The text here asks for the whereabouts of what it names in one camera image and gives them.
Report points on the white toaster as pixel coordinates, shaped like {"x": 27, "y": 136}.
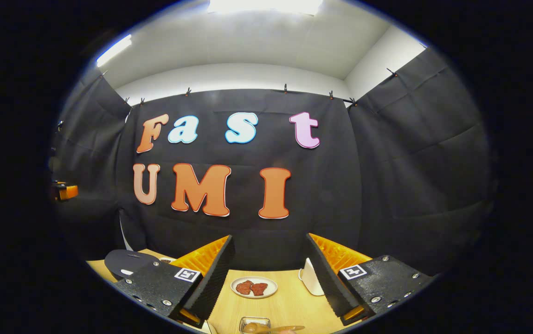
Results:
{"x": 310, "y": 280}

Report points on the black and silver rice cooker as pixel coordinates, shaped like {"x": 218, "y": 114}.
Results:
{"x": 127, "y": 262}

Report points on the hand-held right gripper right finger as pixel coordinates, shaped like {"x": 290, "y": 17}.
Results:
{"x": 326, "y": 273}

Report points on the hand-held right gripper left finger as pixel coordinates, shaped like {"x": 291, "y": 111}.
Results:
{"x": 210, "y": 278}

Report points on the white plate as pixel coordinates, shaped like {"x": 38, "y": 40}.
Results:
{"x": 272, "y": 286}

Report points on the black backdrop cloth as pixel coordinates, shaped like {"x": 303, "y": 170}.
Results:
{"x": 387, "y": 185}

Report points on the white rice container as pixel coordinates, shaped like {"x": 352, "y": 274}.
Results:
{"x": 209, "y": 328}

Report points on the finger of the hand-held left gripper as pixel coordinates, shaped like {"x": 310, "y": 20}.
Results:
{"x": 67, "y": 191}

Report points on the red meat piece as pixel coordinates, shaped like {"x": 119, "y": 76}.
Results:
{"x": 244, "y": 287}
{"x": 260, "y": 289}

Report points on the wooden spoon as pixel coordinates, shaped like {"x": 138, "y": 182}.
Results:
{"x": 289, "y": 328}

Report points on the white divided sauce dish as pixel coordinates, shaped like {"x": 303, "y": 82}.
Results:
{"x": 168, "y": 260}

